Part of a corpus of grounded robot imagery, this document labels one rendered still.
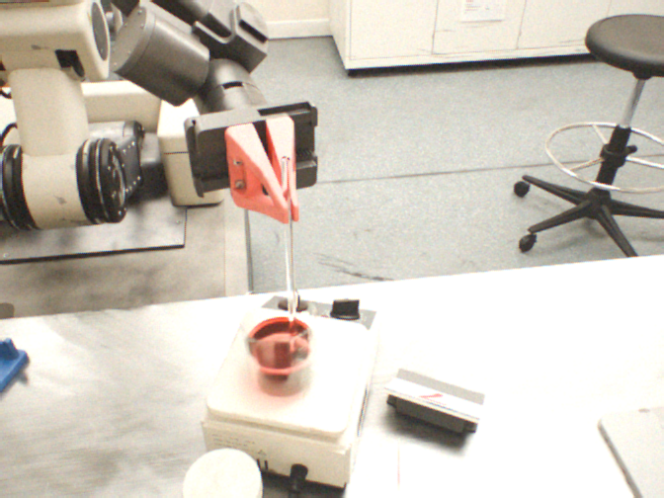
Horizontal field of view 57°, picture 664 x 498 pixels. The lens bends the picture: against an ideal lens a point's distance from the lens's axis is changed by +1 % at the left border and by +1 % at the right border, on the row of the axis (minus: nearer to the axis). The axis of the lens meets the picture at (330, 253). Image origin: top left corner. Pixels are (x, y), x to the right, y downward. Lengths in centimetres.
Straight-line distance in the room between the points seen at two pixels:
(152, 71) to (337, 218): 160
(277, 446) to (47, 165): 84
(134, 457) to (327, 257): 137
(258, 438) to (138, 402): 17
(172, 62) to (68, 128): 75
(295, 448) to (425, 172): 188
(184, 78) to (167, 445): 33
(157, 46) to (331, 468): 37
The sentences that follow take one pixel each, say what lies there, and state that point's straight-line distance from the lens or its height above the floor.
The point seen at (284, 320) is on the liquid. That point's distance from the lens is 52.
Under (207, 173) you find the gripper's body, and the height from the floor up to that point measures 99.
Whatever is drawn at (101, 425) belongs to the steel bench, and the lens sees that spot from 65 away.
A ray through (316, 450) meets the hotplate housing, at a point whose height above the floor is 81.
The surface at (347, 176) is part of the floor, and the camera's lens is 228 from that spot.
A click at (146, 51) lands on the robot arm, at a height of 107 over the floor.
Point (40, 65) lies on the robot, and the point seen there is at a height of 80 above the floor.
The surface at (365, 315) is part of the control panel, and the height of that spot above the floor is 79.
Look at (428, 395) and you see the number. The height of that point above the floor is 77.
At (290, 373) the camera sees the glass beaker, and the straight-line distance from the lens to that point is 49.
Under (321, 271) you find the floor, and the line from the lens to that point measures 186.
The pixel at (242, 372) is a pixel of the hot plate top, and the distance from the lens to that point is 54.
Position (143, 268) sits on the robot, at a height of 37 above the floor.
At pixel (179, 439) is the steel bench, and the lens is 62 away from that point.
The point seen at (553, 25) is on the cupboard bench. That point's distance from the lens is 321.
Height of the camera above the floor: 126
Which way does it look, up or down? 41 degrees down
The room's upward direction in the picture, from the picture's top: straight up
